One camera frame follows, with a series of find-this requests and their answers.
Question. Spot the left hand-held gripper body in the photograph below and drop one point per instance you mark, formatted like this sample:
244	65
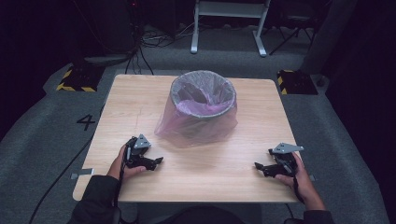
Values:
135	154

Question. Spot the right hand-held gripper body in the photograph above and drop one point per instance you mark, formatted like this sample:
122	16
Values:
286	161

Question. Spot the pink plastic bag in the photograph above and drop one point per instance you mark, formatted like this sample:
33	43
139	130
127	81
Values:
168	130

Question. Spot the grey-green round bin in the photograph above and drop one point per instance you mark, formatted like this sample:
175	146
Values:
188	93

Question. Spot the person's left hand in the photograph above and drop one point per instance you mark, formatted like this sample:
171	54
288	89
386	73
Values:
118	169

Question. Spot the person's right hand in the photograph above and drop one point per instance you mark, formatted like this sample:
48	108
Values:
303	180

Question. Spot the person's dark lap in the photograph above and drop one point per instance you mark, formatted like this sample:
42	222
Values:
202	216

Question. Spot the black yellow striped base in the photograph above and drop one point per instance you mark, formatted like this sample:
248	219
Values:
81	79
297	82

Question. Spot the dark equipment stand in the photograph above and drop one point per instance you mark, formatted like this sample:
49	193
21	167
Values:
106	31

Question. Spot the black tripod stand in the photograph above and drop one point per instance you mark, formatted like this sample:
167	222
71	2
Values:
295	28

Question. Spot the grey curtain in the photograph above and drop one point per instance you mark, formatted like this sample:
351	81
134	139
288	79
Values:
330	34

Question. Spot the grey metal table bracket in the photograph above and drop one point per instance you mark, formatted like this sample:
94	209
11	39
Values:
312	178
82	172

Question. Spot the white metal desk frame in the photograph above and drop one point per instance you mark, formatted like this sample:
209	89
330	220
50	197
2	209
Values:
230	9

